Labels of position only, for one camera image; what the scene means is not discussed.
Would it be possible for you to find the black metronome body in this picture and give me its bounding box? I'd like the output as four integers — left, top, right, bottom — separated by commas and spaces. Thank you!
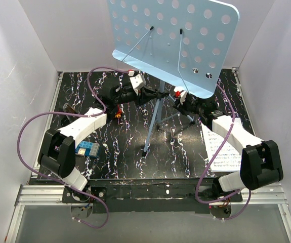
60, 103, 78, 127

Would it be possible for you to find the blue music stand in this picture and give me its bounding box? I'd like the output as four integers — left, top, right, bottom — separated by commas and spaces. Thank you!
106, 0, 242, 156

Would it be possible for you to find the white sheet music page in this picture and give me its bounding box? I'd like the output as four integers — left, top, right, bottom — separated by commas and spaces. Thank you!
201, 125, 246, 172

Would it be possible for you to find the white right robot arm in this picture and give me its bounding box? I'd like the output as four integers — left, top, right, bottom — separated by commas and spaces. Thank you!
174, 90, 284, 197

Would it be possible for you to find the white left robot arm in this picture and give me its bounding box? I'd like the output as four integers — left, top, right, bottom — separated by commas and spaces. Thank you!
37, 84, 160, 191

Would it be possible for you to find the red toy brick car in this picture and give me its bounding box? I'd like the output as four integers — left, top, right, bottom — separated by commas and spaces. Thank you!
112, 105, 122, 119

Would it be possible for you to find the blue white brick block stack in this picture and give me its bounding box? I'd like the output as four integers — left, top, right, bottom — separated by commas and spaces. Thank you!
75, 141, 100, 158

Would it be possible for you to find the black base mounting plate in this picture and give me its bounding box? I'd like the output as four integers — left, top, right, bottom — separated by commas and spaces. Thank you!
61, 177, 272, 215

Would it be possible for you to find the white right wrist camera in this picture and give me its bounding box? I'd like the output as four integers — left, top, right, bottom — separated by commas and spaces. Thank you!
174, 87, 188, 105

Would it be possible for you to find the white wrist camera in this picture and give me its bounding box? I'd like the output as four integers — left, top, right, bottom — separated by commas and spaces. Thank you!
130, 73, 146, 96
174, 87, 188, 105

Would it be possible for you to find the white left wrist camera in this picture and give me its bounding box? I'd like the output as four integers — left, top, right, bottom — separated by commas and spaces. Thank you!
130, 73, 146, 96

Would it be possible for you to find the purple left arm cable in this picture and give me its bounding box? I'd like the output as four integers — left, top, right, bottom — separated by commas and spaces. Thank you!
16, 66, 136, 229

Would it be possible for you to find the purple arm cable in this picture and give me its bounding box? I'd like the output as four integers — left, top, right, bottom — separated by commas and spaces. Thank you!
16, 66, 136, 229
180, 83, 252, 220

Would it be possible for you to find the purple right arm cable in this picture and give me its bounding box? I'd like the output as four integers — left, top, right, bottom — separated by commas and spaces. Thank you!
180, 83, 252, 220

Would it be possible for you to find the aluminium rail frame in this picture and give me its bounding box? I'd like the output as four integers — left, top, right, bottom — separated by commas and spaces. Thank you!
4, 72, 291, 243

